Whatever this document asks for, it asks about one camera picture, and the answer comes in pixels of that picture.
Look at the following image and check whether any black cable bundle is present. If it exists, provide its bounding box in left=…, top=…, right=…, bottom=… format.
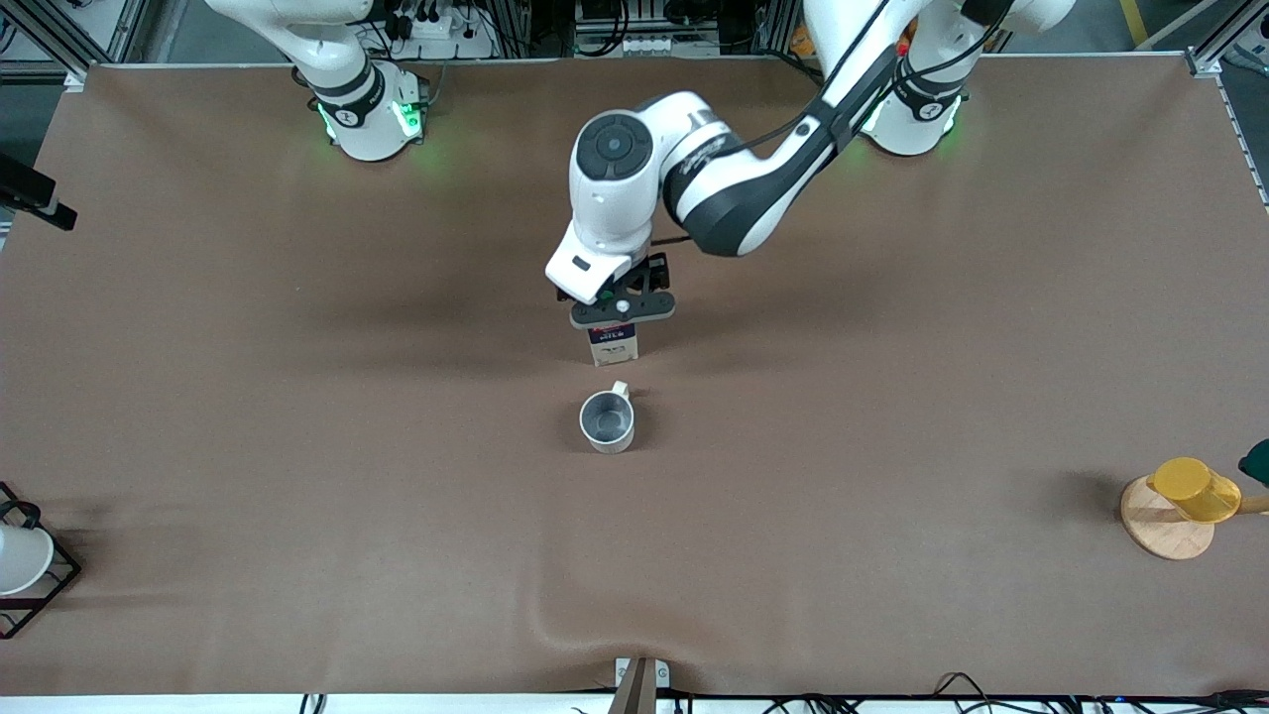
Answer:
left=763, top=671, right=1269, bottom=714

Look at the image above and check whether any round wooden cup stand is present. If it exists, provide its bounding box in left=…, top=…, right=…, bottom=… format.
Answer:
left=1120, top=475, right=1269, bottom=562

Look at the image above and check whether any white cup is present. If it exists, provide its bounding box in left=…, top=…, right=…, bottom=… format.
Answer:
left=0, top=523, right=56, bottom=597

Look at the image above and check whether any black wire rack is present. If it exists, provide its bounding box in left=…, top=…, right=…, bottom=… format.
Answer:
left=0, top=481, right=83, bottom=641

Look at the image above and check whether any blue white milk carton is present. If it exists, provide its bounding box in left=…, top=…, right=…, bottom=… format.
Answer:
left=586, top=322, right=641, bottom=369

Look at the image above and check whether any aluminium frame profile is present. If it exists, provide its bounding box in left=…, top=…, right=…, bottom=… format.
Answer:
left=0, top=0, right=152, bottom=92
left=1185, top=0, right=1269, bottom=209

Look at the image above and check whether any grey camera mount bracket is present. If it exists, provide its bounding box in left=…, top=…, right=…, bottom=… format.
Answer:
left=607, top=656, right=671, bottom=714

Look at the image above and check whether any yellow plastic cup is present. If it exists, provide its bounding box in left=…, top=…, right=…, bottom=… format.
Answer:
left=1147, top=457, right=1243, bottom=525

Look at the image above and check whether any beige mug with grey inside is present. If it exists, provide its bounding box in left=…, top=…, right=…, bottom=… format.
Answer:
left=579, top=380, right=636, bottom=456

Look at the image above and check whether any white socket strip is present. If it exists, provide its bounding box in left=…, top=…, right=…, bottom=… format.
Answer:
left=575, top=30, right=722, bottom=59

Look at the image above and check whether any white power strip with plugs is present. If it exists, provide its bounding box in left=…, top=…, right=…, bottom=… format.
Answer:
left=385, top=0, right=499, bottom=60

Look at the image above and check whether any brown table cloth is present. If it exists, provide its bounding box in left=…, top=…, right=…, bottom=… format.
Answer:
left=0, top=55, right=1269, bottom=697

